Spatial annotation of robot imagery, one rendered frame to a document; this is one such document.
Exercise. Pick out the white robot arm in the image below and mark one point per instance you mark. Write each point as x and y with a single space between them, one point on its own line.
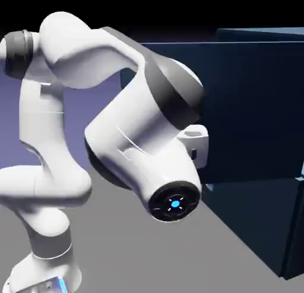
133 141

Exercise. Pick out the dark blue cabinet door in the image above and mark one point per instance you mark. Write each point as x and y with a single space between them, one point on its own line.
251 108

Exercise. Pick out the dark blue cabinet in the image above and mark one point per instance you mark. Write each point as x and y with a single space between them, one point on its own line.
251 217

